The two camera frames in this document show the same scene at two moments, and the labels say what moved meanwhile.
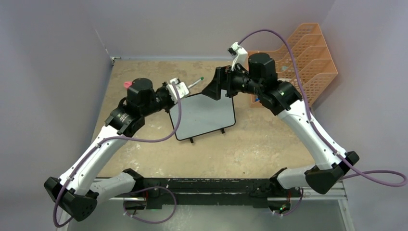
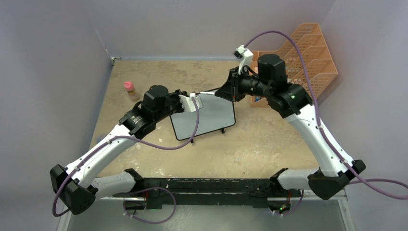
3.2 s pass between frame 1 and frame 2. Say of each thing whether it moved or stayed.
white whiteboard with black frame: stayed
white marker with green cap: moved
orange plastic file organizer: stayed
